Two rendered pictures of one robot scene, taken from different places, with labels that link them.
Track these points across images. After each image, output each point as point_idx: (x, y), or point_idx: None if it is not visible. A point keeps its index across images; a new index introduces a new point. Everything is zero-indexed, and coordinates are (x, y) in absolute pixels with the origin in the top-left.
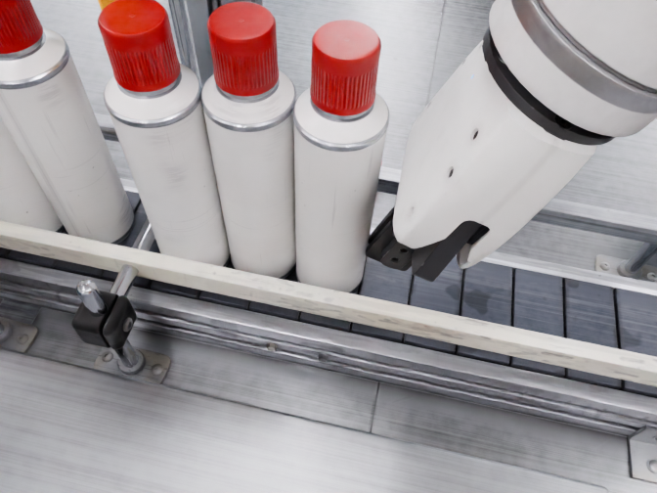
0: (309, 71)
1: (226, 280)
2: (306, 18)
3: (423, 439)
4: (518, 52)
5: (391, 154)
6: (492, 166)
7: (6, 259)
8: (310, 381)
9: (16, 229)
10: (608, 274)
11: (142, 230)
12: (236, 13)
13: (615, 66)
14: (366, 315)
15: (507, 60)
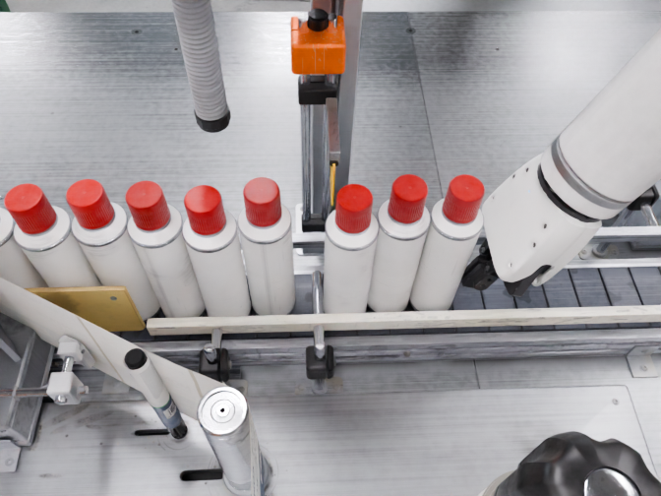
0: None
1: (383, 320)
2: None
3: (511, 387)
4: (565, 192)
5: (425, 203)
6: (557, 240)
7: (222, 340)
8: (433, 370)
9: (238, 319)
10: (592, 260)
11: (315, 300)
12: (405, 183)
13: (611, 197)
14: (470, 321)
15: (560, 195)
